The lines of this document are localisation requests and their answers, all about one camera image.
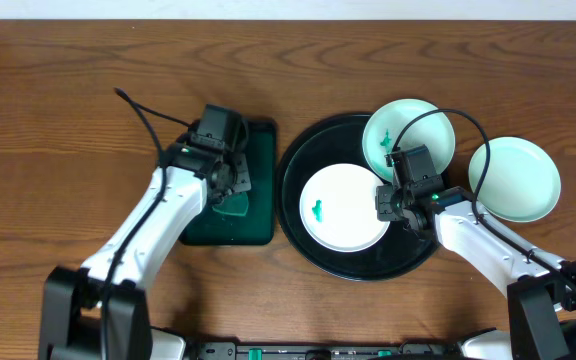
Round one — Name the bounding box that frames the green sponge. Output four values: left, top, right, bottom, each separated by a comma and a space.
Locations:
212, 192, 249, 217

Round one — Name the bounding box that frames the round black tray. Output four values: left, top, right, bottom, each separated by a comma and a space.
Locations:
274, 112, 439, 281

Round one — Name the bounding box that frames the white plate with green stain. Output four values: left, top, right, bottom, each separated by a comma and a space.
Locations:
299, 163, 389, 253

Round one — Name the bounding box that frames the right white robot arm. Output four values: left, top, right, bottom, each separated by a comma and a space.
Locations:
376, 185, 576, 359

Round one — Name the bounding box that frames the light green plate top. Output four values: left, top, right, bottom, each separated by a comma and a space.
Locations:
362, 99, 456, 182

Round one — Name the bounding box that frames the rectangular dark green tray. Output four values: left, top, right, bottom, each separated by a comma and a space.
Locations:
179, 119, 277, 246

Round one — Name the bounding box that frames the light green plate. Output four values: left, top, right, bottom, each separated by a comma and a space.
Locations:
362, 99, 456, 182
468, 137, 561, 223

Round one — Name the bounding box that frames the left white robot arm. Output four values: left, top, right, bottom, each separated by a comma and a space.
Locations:
38, 143, 251, 359

